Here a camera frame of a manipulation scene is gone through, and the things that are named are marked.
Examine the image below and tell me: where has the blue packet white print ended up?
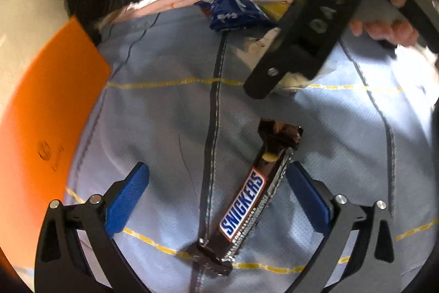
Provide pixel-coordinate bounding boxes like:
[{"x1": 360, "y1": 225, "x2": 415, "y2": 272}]
[{"x1": 195, "y1": 0, "x2": 277, "y2": 32}]

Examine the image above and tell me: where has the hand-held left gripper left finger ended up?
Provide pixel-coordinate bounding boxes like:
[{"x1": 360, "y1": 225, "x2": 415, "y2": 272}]
[{"x1": 34, "y1": 162, "x2": 150, "y2": 293}]

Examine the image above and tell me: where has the brown chocolate bar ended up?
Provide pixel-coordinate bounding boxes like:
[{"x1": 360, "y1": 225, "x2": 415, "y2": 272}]
[{"x1": 192, "y1": 118, "x2": 304, "y2": 277}]

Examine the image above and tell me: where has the yellow snack packet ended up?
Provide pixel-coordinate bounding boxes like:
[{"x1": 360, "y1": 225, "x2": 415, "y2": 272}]
[{"x1": 261, "y1": 1, "x2": 292, "y2": 19}]

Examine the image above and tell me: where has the white snack packet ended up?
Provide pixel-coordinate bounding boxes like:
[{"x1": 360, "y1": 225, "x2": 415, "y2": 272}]
[{"x1": 240, "y1": 29, "x2": 340, "y2": 92}]

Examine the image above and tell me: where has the light blue cloth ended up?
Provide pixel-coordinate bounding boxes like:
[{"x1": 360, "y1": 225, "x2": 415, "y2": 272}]
[{"x1": 65, "y1": 0, "x2": 439, "y2": 293}]

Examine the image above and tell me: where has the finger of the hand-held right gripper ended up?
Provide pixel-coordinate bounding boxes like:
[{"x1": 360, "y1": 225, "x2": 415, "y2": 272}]
[{"x1": 245, "y1": 22, "x2": 300, "y2": 100}]

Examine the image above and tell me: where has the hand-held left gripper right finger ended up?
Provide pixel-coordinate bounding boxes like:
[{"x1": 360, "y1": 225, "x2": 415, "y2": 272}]
[{"x1": 288, "y1": 161, "x2": 403, "y2": 293}]

